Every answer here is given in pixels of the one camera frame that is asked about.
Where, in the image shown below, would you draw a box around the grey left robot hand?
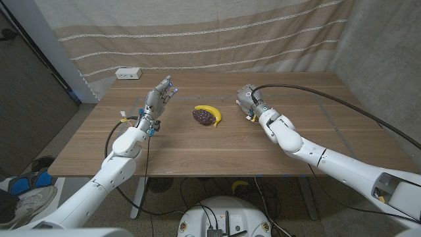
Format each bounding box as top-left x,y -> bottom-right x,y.
133,74 -> 180,138

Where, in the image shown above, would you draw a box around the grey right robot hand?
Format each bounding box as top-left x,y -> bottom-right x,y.
235,84 -> 268,121

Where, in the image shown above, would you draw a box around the white cloth napkin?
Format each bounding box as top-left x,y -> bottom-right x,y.
235,97 -> 253,117

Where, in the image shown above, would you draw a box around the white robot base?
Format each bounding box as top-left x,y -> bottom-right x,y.
176,196 -> 273,237

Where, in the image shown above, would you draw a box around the purple toy grapes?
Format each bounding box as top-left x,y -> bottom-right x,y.
192,109 -> 216,126

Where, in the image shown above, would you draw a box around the yellow banana on floor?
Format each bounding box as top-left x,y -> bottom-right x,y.
231,180 -> 250,194

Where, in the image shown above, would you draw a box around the white power strip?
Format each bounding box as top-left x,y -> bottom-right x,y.
114,67 -> 143,80

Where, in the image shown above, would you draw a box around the beige striped curtain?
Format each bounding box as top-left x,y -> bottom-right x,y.
32,0 -> 358,100

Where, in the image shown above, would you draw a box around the black round floor fan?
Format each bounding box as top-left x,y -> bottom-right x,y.
147,176 -> 174,194

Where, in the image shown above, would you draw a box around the white table leg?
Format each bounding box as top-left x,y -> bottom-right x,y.
297,176 -> 320,221
130,176 -> 149,221

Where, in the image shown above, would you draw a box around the grey sneaker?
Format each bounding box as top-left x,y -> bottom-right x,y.
9,185 -> 59,226

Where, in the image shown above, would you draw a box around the white robot torso edge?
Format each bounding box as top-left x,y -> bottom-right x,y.
0,227 -> 134,237

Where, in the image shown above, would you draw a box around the blue and black shoe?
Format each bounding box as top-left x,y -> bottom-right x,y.
8,167 -> 53,198

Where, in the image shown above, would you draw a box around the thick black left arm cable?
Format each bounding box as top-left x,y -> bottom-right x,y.
104,115 -> 185,217

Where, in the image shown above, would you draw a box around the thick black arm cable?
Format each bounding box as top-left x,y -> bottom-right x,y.
251,83 -> 421,151
104,115 -> 185,217

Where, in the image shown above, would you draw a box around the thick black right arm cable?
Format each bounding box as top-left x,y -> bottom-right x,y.
251,83 -> 421,151

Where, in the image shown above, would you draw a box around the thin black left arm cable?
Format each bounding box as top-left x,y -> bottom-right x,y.
141,136 -> 155,237

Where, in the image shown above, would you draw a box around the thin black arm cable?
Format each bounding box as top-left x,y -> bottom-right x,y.
307,163 -> 421,225
141,136 -> 155,237

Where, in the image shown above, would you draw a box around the white door frame post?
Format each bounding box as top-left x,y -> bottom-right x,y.
1,0 -> 99,105

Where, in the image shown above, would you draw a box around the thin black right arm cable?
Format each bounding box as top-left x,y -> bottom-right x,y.
307,163 -> 421,225

